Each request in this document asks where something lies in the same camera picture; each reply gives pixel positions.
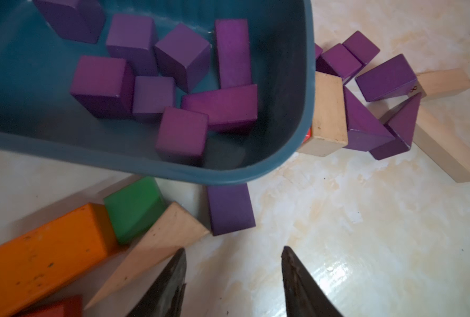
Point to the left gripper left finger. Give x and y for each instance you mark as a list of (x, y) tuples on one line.
[(165, 296)]

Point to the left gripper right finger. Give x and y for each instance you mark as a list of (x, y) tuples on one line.
[(303, 296)]

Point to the purple cube pile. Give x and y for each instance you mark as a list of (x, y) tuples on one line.
[(362, 48), (318, 51), (340, 62), (182, 136)]

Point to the teal plastic storage bin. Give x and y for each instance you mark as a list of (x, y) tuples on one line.
[(38, 115)]

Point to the natural wood triangle block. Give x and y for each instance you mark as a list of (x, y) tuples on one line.
[(176, 228)]

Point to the green block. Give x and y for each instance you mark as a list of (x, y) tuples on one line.
[(134, 209)]

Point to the orange block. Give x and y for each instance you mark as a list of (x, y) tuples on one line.
[(42, 261)]

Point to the red arch block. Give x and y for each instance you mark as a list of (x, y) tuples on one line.
[(308, 135)]

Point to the natural wood short block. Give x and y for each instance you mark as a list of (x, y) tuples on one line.
[(329, 125)]

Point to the purple wedge block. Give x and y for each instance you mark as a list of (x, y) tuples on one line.
[(364, 131)]

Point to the purple triangle block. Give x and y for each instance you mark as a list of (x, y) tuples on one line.
[(400, 122)]

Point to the natural wood long block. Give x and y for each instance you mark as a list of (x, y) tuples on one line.
[(441, 144)]

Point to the purple cube pile top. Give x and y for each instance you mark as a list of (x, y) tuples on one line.
[(318, 51)]

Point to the natural wood flat block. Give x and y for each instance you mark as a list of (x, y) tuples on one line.
[(440, 84)]

